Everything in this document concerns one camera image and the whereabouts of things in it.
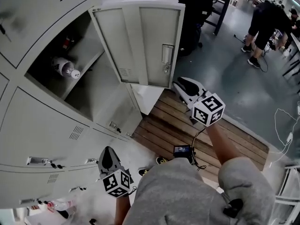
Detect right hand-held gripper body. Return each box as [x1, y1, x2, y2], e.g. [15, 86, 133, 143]
[172, 76, 226, 128]

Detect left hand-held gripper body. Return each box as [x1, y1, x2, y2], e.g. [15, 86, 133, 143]
[97, 146, 135, 199]

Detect grey metal locker door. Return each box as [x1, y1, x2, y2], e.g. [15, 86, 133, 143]
[93, 115, 143, 136]
[88, 2, 186, 89]
[66, 127, 124, 168]

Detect grey metal locker cabinet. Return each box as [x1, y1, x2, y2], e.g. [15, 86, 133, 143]
[0, 0, 143, 208]

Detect person's right forearm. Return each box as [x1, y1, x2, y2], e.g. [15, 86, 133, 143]
[204, 122, 238, 168]

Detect person's left forearm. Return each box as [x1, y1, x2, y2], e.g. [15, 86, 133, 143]
[114, 194, 132, 225]

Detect wooden plank platform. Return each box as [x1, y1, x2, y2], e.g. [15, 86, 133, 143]
[132, 89, 270, 180]

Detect clear plastic bag red print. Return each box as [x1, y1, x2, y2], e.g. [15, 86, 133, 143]
[46, 199, 77, 212]

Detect grey sweatshirt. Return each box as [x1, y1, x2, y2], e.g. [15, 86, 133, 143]
[127, 157, 276, 225]

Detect black clip-on device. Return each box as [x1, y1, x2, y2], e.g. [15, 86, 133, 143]
[222, 198, 244, 219]

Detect clear plastic bottle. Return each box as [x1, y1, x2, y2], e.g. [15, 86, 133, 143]
[51, 56, 82, 80]

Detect white metal rack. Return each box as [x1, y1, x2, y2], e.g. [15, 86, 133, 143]
[274, 164, 300, 225]

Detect small red package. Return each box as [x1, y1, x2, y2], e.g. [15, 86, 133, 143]
[62, 35, 75, 50]

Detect black recorder box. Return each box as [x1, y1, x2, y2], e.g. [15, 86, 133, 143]
[172, 144, 196, 165]

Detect white cable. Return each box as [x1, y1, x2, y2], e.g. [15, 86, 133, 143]
[269, 102, 300, 168]

